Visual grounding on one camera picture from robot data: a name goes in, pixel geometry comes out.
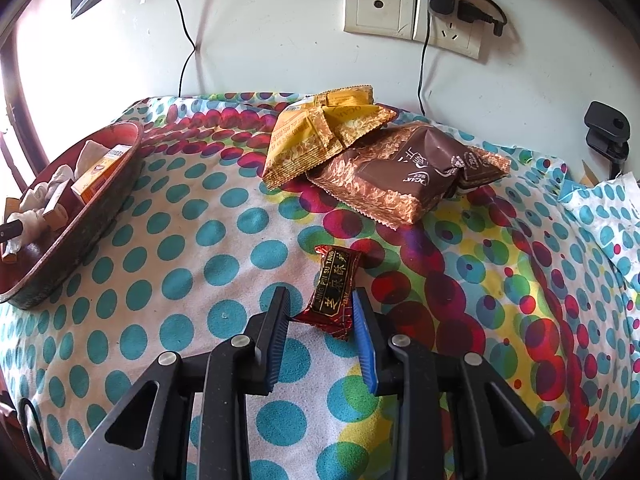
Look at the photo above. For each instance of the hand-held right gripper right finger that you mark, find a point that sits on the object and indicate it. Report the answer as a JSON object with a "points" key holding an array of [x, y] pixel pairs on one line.
{"points": [[365, 345]]}

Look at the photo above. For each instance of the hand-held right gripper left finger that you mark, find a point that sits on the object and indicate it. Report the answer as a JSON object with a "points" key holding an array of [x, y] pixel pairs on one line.
{"points": [[281, 340]]}

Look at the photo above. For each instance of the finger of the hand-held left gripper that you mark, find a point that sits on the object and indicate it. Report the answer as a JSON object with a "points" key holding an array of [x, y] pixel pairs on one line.
{"points": [[10, 231]]}

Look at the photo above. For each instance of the white sock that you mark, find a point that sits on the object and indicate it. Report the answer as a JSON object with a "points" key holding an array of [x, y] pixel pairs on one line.
{"points": [[45, 190], [32, 227]]}

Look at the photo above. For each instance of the red round tray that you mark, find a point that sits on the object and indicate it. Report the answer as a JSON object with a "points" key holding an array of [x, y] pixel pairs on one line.
{"points": [[75, 240]]}

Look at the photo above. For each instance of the dark red candy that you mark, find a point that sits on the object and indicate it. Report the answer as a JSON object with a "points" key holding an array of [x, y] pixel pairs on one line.
{"points": [[332, 285]]}

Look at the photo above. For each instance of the grey sock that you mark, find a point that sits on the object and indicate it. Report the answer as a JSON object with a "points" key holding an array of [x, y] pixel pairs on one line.
{"points": [[91, 157]]}

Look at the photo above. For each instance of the polka dot bed sheet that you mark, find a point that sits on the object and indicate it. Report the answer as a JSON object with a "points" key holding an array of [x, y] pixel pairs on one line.
{"points": [[200, 285]]}

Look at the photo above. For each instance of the brown snack packet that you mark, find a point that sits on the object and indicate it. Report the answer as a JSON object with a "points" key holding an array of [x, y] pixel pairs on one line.
{"points": [[380, 180], [487, 162]]}

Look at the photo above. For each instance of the yellow snack packet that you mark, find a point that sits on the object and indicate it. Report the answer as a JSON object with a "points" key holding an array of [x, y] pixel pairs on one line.
{"points": [[295, 150], [350, 96]]}

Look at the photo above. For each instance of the polka dot pillow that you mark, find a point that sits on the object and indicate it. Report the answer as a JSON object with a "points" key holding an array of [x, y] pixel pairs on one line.
{"points": [[610, 220]]}

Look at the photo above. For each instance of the brown cardboard piece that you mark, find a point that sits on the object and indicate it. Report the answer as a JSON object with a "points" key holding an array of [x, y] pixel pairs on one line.
{"points": [[589, 172]]}

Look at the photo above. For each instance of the white power outlet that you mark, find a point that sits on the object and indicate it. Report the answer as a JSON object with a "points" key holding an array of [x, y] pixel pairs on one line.
{"points": [[450, 35]]}

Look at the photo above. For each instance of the black clip device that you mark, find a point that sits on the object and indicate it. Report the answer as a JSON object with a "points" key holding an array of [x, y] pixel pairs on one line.
{"points": [[607, 125]]}

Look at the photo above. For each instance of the black plug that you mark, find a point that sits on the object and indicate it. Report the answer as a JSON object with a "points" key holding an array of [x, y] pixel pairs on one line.
{"points": [[475, 12]]}

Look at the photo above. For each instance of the wooden window frame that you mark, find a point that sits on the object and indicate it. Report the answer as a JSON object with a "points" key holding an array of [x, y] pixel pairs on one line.
{"points": [[12, 85]]}

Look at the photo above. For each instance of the white wall plate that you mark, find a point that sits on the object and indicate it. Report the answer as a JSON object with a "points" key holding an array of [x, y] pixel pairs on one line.
{"points": [[380, 15]]}

